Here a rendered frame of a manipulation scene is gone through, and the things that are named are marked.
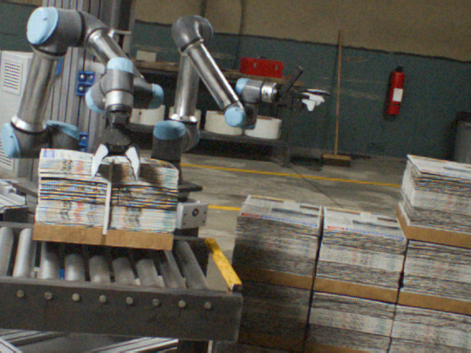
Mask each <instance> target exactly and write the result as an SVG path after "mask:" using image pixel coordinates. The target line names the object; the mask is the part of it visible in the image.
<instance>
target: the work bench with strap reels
mask: <svg viewBox="0 0 471 353"><path fill-rule="evenodd" d="M258 57H259V56H258ZM258 57H257V58H250V57H244V56H243V57H242V58H241V60H240V70H229V71H230V72H228V71H226V72H224V71H221V73H222V74H223V75H224V77H225V78H226V81H227V82H229V83H237V81H238V80H239V79H240V78H245V79H252V80H261V81H267V82H272V83H276V84H280V88H283V85H284V84H285V82H286V81H287V80H286V79H287V76H283V70H284V64H283V61H279V60H269V58H268V60H266V59H267V57H262V56H261V57H260V58H266V59H258ZM130 60H131V61H132V62H133V64H134V66H135V68H136V69H137V70H138V72H143V73H151V74H158V75H172V76H178V70H179V68H178V67H176V64H177V62H171V61H163V60H158V61H150V60H144V61H136V62H135V60H138V59H136V57H130ZM225 70H226V69H225ZM292 87H294V88H300V87H303V82H301V81H298V80H297V81H295V82H294V84H293V86H292ZM164 109H165V107H164V105H161V106H160V107H159V108H158V109H156V110H144V109H133V112H132V118H131V119H130V120H129V125H127V124H126V125H125V127H126V128H130V132H138V133H153V130H154V129H155V124H156V123H157V122H160V121H163V115H164ZM282 111H283V107H279V106H278V107H277V109H276V115H275V118H269V117H264V116H258V115H257V119H256V120H257V121H256V124H255V128H254V129H252V130H248V129H242V128H238V127H231V126H229V125H228V124H227V123H226V121H225V115H224V113H223V112H209V111H207V112H206V122H205V125H200V119H201V111H200V110H196V112H195V117H196V118H197V120H198V123H197V127H198V129H199V133H200V137H199V138H204V139H211V140H221V141H228V142H238V143H253V144H261V145H270V146H271V150H270V155H268V156H269V157H276V156H275V152H276V146H278V147H286V151H285V158H284V165H281V166H282V167H288V168H291V167H290V166H289V162H290V156H291V149H292V144H293V138H294V126H295V121H296V115H297V112H292V111H291V116H290V122H289V134H288V139H287V140H286V139H285V138H283V137H281V136H280V134H281V128H282V122H283V121H282V120H280V117H282Z"/></svg>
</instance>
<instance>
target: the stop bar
mask: <svg viewBox="0 0 471 353"><path fill-rule="evenodd" d="M205 245H206V247H207V249H208V250H209V252H210V254H211V256H212V258H213V259H214V260H215V261H216V264H217V266H218V268H219V269H220V271H221V273H222V275H223V276H224V278H225V280H226V282H227V283H228V286H229V288H230V290H231V291H235V292H241V291H242V289H243V284H242V282H241V281H240V279H239V278H238V276H237V274H235V272H234V270H233V269H232V267H231V266H230V264H229V262H228V260H227V258H226V256H225V255H224V254H223V252H222V251H221V248H220V247H219V245H218V243H217V242H216V240H215V238H208V237H206V238H205Z"/></svg>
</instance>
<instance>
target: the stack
mask: <svg viewBox="0 0 471 353"><path fill-rule="evenodd" d="M243 204H245V205H244V206H242V208H241V210H240V213H239V215H238V216H237V223H235V238H234V246H233V253H232V258H231V262H232V265H234V266H240V267H245V268H256V269H262V270H268V271H273V272H278V273H289V274H294V275H299V276H305V277H311V278H312V277H313V282H314V280H315V279H314V276H313V268H314V265H315V266H316V269H315V278H322V279H329V280H335V281H340V282H346V283H356V284H362V285H367V286H373V287H379V288H389V290H394V291H397V288H399V291H400V292H403V293H413V294H418V295H423V296H430V297H439V298H445V299H450V300H456V301H462V302H471V248H465V247H459V246H454V245H448V244H443V243H437V242H432V241H426V240H420V239H409V238H406V237H405V234H404V232H403V230H402V228H401V224H400V222H398V219H397V217H395V216H391V215H383V214H378V213H371V212H366V211H360V210H348V209H342V208H334V207H325V206H324V207H323V214H321V209H322V206H320V205H315V204H311V203H306V202H299V201H289V200H283V199H277V198H271V197H265V196H259V195H250V194H249V195H248V198H247V199H246V201H245V203H243ZM321 215H322V219H321ZM320 222H321V223H322V225H320ZM319 229H321V231H320V230H319ZM318 240H319V242H318ZM315 259H316V263H315ZM240 281H241V282H242V284H243V289H242V291H241V292H240V293H241V294H242V296H243V298H244V301H243V307H242V314H241V320H240V330H242V331H248V332H254V333H259V334H266V335H271V336H281V337H287V338H292V339H297V340H303V333H304V334H305V339H304V340H303V347H304V345H305V341H308V342H313V343H318V344H324V345H330V346H340V347H345V348H350V349H356V350H361V351H370V352H375V353H471V314H466V313H461V312H450V311H444V310H439V309H433V308H427V307H417V306H411V305H405V304H399V303H397V300H396V302H388V301H383V300H377V299H371V298H365V297H356V296H349V295H344V294H338V293H329V292H322V291H317V290H313V287H314V285H313V283H312V289H311V290H310V289H305V288H294V287H289V285H283V284H277V283H267V282H262V281H255V280H250V279H245V278H240ZM306 326H307V331H306V329H304V328H306ZM303 350H304V348H303V349H302V351H294V350H288V349H282V348H277V347H271V346H262V345H255V344H250V343H244V342H239V341H238V342H235V347H234V353H304V352H303Z"/></svg>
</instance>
